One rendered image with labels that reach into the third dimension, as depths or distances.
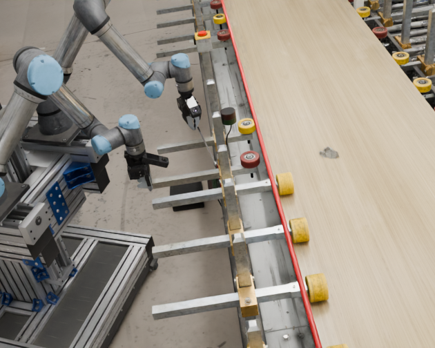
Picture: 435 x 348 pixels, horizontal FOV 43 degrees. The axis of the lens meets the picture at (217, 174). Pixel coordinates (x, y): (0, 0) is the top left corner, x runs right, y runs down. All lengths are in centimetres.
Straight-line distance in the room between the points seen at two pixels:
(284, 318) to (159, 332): 98
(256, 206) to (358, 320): 93
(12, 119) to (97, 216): 178
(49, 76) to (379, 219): 119
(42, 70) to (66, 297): 137
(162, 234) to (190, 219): 20
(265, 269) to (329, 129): 66
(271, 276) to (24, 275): 119
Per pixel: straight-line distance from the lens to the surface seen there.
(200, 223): 334
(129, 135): 212
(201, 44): 256
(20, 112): 190
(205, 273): 305
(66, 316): 281
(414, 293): 177
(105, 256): 300
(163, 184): 230
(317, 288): 167
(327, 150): 226
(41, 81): 186
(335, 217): 197
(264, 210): 243
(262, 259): 223
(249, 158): 226
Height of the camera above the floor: 225
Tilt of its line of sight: 38 degrees down
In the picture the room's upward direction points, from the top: 10 degrees counter-clockwise
